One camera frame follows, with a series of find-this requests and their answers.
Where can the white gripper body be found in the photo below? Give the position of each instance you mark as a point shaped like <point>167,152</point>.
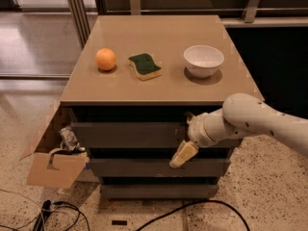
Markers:
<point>196,130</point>

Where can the grey top drawer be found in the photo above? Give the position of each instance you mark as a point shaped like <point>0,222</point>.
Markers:
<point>130,134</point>

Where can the grey drawer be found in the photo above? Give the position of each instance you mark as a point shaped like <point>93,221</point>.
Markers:
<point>158,168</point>
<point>130,134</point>
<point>158,191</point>

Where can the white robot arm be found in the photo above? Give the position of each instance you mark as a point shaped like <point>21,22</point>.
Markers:
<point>241,115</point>

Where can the grey drawer cabinet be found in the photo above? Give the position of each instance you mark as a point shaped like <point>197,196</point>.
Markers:
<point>118,95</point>

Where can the grey bottom drawer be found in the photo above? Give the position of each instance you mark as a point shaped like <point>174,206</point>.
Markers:
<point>158,191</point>

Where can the grey middle drawer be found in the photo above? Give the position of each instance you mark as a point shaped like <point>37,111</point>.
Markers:
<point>158,168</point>

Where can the white bowl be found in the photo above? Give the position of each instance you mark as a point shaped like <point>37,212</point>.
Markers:
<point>203,61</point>

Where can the green yellow sponge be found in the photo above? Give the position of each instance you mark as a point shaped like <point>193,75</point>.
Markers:
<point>145,67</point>

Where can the orange fruit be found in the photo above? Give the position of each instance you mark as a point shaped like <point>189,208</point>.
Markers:
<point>105,59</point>

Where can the crumpled silver wrapper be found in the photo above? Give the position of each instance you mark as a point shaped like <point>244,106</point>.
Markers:
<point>69,140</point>

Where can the brown cardboard box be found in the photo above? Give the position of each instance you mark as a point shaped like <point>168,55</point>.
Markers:
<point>52,166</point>

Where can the metal window railing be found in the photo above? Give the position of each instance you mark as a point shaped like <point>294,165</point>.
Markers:
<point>242,12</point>

